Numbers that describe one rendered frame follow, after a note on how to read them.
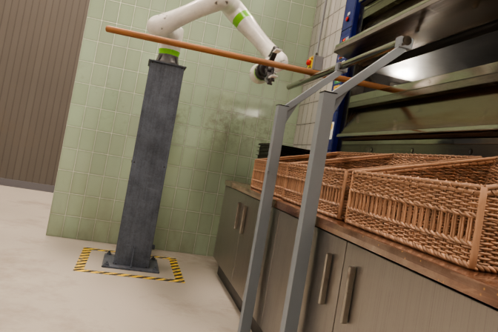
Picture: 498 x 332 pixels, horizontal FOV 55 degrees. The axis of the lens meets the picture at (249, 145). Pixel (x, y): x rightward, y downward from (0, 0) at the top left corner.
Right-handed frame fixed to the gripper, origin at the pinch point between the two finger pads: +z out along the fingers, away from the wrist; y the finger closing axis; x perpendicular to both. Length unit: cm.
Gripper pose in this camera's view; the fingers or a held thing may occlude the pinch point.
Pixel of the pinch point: (276, 63)
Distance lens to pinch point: 235.2
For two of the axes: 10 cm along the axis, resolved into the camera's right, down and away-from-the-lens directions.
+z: 2.2, -0.1, -9.8
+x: -9.6, -1.8, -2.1
